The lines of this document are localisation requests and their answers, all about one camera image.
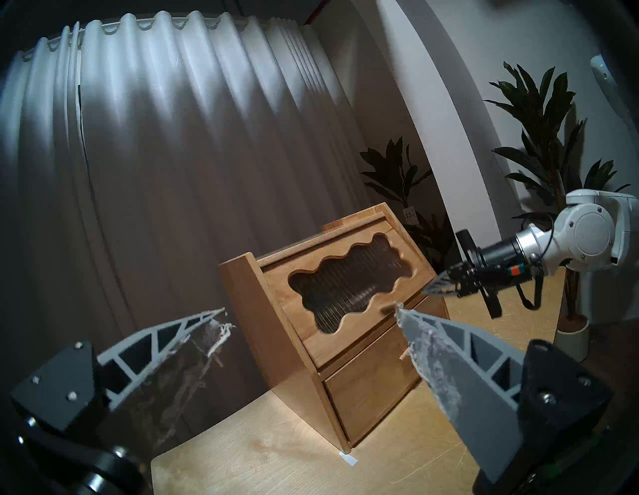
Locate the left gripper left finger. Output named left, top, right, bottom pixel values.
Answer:
left=10, top=308, right=235, bottom=452

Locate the tall dark leafy plant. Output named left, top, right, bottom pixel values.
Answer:
left=359, top=137, right=462, bottom=272

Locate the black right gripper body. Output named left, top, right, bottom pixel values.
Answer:
left=447, top=229, right=547, bottom=320

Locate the white curved arch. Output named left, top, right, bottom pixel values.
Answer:
left=377, top=0, right=505, bottom=245

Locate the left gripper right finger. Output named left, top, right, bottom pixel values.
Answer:
left=394, top=302, right=615, bottom=495

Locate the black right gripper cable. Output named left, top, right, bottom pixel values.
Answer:
left=517, top=225, right=555, bottom=311

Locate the white robot body shell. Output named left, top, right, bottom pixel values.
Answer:
left=591, top=54, right=631, bottom=131

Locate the wooden cabinet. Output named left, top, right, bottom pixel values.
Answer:
left=218, top=202, right=450, bottom=454

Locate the grey pleated curtain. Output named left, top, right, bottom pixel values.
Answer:
left=0, top=10, right=380, bottom=450

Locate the wooden drawer with knob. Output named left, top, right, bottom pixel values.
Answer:
left=322, top=319, right=450, bottom=447

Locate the white round plant pot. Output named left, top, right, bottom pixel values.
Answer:
left=554, top=317, right=591, bottom=364

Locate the leafy plant in white pot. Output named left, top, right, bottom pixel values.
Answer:
left=483, top=62, right=631, bottom=320

